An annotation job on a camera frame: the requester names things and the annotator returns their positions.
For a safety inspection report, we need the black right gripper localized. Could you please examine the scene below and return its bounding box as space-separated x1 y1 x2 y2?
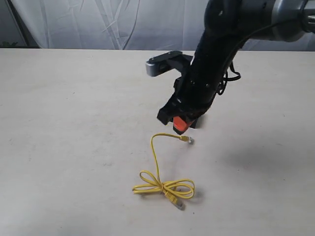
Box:
157 34 241 135

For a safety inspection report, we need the yellow ethernet cable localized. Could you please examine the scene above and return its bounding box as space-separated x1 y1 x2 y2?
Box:
131 133 195 211

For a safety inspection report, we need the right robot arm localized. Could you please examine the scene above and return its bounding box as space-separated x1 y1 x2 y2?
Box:
157 0 315 134

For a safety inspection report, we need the white backdrop curtain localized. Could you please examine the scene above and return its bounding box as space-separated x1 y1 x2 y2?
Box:
0 0 315 51

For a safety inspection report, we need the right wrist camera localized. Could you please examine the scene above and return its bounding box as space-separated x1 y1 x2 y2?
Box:
146 51 193 77

